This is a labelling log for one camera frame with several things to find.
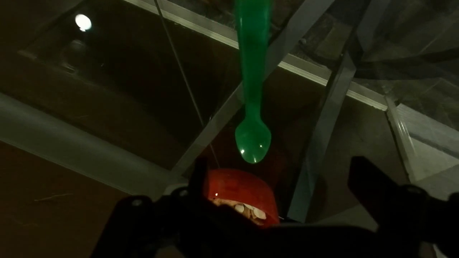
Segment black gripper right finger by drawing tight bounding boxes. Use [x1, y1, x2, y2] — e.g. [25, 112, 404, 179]
[347, 155, 430, 236]

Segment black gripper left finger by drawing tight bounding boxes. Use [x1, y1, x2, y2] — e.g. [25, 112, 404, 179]
[189, 156, 210, 202]

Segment green plastic spoon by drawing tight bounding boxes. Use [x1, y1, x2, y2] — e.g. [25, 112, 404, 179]
[232, 0, 273, 166]

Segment red bowl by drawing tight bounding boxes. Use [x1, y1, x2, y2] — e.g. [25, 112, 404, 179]
[202, 166, 281, 229]

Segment cereal pieces in red bowl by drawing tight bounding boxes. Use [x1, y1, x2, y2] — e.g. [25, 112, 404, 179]
[213, 198, 268, 222]

